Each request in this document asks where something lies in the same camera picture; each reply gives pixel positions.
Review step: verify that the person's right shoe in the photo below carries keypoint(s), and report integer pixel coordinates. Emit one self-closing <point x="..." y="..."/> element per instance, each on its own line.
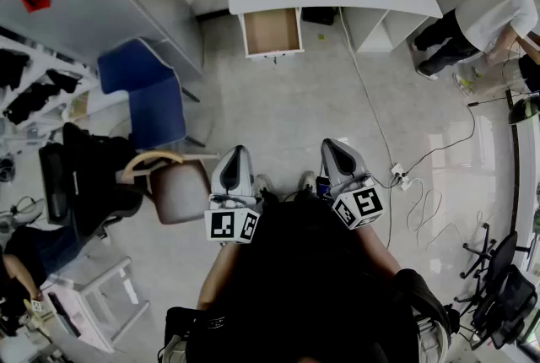
<point x="308" y="180"/>

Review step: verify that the person's black clothing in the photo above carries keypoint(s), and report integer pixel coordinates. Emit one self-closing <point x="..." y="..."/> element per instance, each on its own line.
<point x="304" y="289"/>

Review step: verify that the white power strip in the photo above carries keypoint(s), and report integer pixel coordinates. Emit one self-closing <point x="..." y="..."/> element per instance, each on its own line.
<point x="401" y="174"/>

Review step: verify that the white shelf with black items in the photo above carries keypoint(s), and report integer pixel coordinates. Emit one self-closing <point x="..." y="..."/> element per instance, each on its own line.
<point x="38" y="95"/>

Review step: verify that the blue chair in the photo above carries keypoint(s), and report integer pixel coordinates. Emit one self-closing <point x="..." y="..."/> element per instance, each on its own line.
<point x="154" y="99"/>

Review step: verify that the person's left forearm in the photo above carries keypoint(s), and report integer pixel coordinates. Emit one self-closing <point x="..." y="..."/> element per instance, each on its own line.
<point x="215" y="277"/>

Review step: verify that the white wooden desk drawer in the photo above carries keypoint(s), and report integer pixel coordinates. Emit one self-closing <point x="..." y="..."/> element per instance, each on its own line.
<point x="272" y="31"/>

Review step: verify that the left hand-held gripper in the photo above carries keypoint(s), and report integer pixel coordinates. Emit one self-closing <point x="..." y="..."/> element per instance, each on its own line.
<point x="231" y="222"/>

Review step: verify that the black box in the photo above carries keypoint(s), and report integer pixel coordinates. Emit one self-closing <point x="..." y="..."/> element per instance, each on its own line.
<point x="319" y="15"/>

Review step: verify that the brown chair with wooden backrest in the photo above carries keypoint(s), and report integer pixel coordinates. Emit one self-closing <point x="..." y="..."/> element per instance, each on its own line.
<point x="181" y="192"/>

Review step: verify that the green and black helmet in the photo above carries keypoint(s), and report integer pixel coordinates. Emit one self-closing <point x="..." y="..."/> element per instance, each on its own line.
<point x="525" y="110"/>

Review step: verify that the black mesh office chair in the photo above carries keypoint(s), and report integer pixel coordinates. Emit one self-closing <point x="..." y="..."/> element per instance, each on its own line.
<point x="502" y="289"/>

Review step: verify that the large grey table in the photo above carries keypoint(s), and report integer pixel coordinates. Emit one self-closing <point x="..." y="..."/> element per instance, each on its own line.
<point x="97" y="2"/>

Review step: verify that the person's right forearm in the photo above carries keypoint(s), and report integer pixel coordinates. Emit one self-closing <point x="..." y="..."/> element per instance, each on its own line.
<point x="377" y="251"/>

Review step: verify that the white stool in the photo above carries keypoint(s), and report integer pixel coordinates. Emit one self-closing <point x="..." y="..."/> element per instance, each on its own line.
<point x="97" y="302"/>

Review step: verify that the white paper scrap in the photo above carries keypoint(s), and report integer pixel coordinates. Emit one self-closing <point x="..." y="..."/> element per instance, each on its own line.
<point x="436" y="266"/>

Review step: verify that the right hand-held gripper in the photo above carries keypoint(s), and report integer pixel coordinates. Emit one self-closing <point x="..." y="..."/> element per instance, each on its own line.
<point x="358" y="205"/>

